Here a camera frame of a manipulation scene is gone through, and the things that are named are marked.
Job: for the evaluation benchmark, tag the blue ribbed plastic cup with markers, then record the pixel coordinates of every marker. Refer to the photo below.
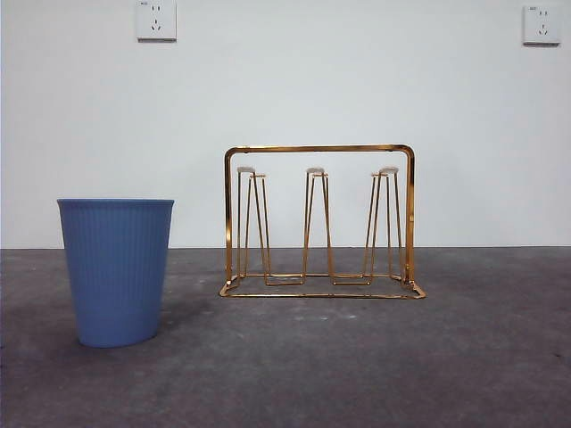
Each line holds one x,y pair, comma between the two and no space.
116,276

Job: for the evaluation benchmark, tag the white wall socket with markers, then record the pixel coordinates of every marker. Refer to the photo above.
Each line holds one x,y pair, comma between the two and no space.
156,22
542,26

